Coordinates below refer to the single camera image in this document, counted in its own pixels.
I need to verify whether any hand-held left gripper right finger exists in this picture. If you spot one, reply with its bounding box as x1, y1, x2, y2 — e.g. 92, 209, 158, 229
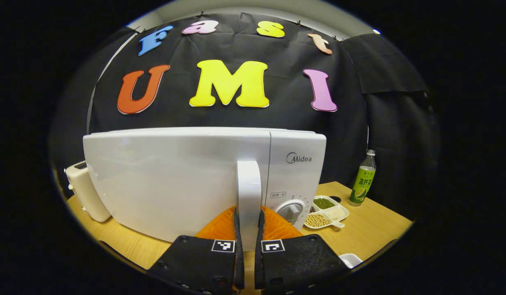
254, 206, 352, 295

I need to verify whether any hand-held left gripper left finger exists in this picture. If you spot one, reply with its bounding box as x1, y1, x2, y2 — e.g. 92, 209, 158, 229
147, 206, 245, 295

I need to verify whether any small white bowl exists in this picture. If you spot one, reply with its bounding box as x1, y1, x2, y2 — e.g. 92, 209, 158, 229
339, 253, 364, 269

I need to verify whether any white microwave oven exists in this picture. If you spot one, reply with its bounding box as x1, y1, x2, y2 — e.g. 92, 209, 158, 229
83, 127, 327, 251

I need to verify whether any white divided dish with beans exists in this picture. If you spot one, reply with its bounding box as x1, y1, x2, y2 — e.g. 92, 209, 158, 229
303, 195, 350, 230

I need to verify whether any green drink bottle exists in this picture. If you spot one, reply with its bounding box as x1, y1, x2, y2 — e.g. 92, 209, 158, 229
348, 150, 377, 207

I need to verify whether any black backdrop cloth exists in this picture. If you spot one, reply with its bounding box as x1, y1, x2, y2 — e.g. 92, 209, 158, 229
50, 12, 442, 222

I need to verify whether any white toaster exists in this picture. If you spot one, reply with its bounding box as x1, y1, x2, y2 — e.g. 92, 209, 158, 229
64, 161, 112, 223

